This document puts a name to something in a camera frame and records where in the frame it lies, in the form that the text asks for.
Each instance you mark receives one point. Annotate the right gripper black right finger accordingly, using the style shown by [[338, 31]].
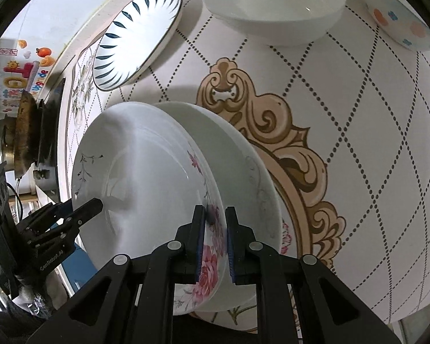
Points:
[[255, 263]]

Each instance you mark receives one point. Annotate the white bowl coloured dots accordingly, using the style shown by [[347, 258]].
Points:
[[401, 22]]

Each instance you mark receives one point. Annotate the white plate pink flowers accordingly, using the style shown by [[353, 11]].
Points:
[[150, 175]]

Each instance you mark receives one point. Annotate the black induction cooker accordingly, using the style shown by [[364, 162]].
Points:
[[45, 171]]

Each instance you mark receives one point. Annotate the white bowl red flower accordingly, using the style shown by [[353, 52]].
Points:
[[280, 23]]

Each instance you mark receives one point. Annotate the metal pot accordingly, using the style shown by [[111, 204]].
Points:
[[7, 134]]

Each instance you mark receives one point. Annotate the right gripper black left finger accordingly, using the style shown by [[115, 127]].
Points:
[[176, 262]]

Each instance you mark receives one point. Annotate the patterned table mat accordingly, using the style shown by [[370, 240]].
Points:
[[343, 125]]

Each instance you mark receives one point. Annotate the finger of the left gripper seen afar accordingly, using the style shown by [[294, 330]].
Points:
[[81, 215]]

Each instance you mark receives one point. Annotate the white plate blue leaf pattern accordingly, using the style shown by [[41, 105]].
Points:
[[133, 40]]

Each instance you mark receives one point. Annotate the white plate grey flower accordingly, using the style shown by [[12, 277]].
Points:
[[241, 177]]

